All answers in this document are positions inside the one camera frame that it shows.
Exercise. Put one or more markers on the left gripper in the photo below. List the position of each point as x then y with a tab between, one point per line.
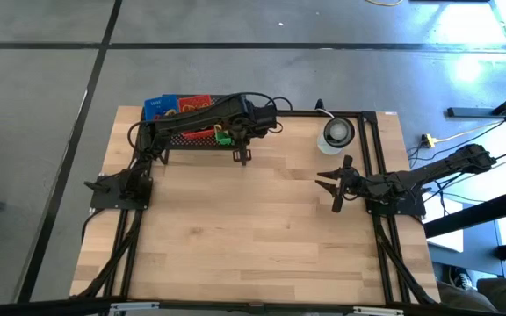
262	119

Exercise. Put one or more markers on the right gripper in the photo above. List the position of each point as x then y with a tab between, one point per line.
352	186

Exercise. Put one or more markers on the green plastic basket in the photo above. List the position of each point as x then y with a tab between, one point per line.
224	139

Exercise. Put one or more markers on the red plastic basket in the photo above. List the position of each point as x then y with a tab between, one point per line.
196	102

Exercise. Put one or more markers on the yellow rubber band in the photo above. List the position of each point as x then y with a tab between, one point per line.
191	105

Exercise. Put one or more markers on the orange coil wristband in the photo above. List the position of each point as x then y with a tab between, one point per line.
169	112

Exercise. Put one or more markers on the blue plastic basket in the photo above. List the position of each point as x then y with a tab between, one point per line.
158	105

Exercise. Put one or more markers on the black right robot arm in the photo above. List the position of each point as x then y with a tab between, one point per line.
437	171

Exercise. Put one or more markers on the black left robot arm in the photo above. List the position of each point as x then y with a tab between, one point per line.
191	117

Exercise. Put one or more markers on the black desk leg bar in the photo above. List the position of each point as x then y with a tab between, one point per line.
472	112

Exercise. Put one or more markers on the black mesh shelf riser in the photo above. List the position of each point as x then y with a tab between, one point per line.
191	141

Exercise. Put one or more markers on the white cylinder with black rim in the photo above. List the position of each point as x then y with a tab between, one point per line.
338	131

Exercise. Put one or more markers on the yellow power strip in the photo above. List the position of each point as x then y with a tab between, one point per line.
428	141

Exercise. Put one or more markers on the black floor beam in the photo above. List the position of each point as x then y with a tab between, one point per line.
477	214

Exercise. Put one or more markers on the person's shoe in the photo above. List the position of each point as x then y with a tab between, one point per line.
463	277

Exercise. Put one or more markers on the person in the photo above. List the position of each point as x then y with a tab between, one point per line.
494	298

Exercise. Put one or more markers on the black aluminium table frame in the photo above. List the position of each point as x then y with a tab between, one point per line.
305	113

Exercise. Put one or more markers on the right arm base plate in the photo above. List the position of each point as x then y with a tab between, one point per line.
415	211

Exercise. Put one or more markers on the silver frame bracket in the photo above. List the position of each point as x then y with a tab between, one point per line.
134	306
378	310

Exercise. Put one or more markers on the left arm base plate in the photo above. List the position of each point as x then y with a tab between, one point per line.
103	203

